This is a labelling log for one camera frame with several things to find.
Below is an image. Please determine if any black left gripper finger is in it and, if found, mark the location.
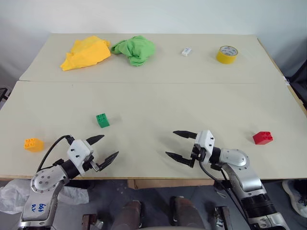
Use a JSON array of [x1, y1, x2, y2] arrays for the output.
[[96, 151, 120, 172], [86, 134, 105, 146]]

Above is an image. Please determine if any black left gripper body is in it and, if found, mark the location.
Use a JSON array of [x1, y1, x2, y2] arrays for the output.
[[83, 154, 102, 172]]

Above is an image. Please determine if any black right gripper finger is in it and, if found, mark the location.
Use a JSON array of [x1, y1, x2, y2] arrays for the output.
[[173, 130, 199, 140], [165, 151, 195, 168]]

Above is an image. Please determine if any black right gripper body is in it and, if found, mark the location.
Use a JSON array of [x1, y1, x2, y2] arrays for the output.
[[190, 146, 207, 168]]

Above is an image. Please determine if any green toy brick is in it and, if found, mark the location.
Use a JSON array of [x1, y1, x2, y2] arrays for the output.
[[95, 112, 111, 129]]

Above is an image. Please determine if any dark brown rounded shape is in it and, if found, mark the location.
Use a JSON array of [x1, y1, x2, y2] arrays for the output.
[[111, 200, 142, 230], [169, 195, 204, 230]]

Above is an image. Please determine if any orange toy brick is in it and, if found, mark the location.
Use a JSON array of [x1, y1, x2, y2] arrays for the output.
[[23, 138, 45, 153]]

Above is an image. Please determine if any red toy brick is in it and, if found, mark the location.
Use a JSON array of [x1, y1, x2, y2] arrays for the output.
[[252, 130, 275, 145]]

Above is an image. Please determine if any small white eraser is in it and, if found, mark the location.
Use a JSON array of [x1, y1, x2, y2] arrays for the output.
[[180, 46, 193, 57]]

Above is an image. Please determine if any white plastic bag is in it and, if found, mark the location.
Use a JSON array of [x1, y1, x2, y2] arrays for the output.
[[0, 179, 90, 214]]

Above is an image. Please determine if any yellow tape roll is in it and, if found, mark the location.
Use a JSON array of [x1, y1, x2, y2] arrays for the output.
[[215, 45, 239, 65]]

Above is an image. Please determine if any yellow cloth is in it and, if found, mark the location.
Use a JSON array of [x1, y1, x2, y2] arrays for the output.
[[59, 35, 111, 72]]

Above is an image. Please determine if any green cloth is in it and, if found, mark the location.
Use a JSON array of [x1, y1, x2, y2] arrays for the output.
[[110, 35, 156, 67]]

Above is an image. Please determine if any black object at table side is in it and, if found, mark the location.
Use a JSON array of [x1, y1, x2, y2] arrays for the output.
[[0, 87, 9, 111]]

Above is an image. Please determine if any white sneaker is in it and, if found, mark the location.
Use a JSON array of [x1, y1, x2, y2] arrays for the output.
[[282, 179, 307, 219]]

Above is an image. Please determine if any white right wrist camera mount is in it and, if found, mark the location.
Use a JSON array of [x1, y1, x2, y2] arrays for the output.
[[193, 130, 215, 158]]

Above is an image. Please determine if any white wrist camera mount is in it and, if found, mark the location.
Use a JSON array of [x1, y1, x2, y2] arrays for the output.
[[66, 139, 94, 177], [193, 130, 215, 158]]

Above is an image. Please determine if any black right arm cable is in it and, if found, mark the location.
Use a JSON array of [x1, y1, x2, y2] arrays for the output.
[[198, 160, 250, 223]]

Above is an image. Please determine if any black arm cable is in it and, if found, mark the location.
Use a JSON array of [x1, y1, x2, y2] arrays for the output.
[[198, 160, 250, 223], [35, 135, 75, 173]]

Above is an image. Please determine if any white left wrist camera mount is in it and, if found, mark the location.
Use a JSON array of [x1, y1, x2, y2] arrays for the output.
[[66, 139, 94, 177]]

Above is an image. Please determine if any wooden table frame beam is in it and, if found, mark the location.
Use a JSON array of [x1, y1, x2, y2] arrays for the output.
[[127, 179, 215, 190]]

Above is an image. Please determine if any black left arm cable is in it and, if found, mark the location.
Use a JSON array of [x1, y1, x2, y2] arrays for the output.
[[35, 135, 75, 173]]

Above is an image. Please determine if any rusty metal bracket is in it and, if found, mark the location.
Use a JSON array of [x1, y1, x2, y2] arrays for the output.
[[213, 205, 231, 230], [82, 214, 104, 230]]

